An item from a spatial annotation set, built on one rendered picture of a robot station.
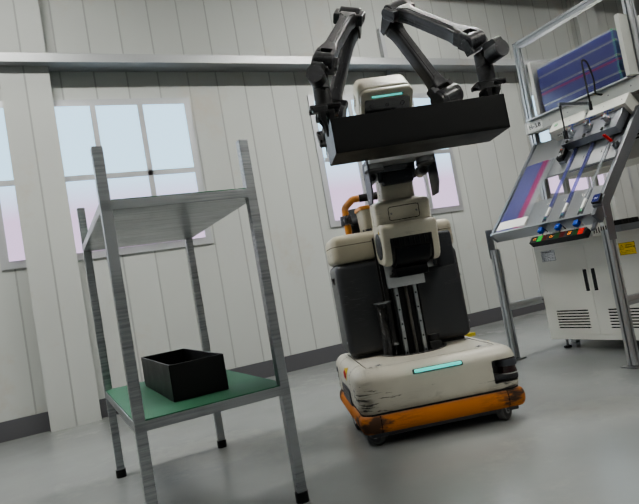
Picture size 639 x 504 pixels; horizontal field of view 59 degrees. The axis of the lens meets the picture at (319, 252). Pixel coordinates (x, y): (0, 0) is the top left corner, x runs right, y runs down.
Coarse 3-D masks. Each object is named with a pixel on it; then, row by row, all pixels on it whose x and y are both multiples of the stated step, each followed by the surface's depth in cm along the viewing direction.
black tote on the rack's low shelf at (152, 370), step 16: (176, 352) 228; (192, 352) 215; (208, 352) 193; (144, 368) 217; (160, 368) 184; (176, 368) 172; (192, 368) 174; (208, 368) 176; (224, 368) 178; (160, 384) 188; (176, 384) 171; (192, 384) 173; (208, 384) 175; (224, 384) 177; (176, 400) 171
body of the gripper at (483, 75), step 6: (480, 66) 190; (492, 66) 190; (480, 72) 190; (486, 72) 189; (492, 72) 189; (480, 78) 191; (486, 78) 189; (492, 78) 189; (504, 78) 189; (474, 90) 193
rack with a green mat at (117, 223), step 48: (240, 144) 172; (240, 192) 170; (96, 240) 206; (144, 240) 230; (192, 240) 250; (96, 288) 231; (192, 288) 250; (96, 336) 229; (144, 384) 226; (240, 384) 183; (288, 384) 169; (144, 432) 150; (288, 432) 167; (144, 480) 149
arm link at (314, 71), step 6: (312, 60) 186; (336, 60) 184; (312, 66) 177; (318, 66) 177; (324, 66) 181; (336, 66) 184; (306, 72) 177; (312, 72) 177; (318, 72) 177; (324, 72) 179; (330, 72) 185; (312, 78) 177; (318, 78) 177; (324, 78) 179; (312, 84) 180; (318, 84) 180
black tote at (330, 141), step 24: (336, 120) 177; (360, 120) 177; (384, 120) 178; (408, 120) 179; (432, 120) 180; (456, 120) 180; (480, 120) 181; (504, 120) 182; (336, 144) 176; (360, 144) 177; (384, 144) 178; (408, 144) 181; (432, 144) 187; (456, 144) 194
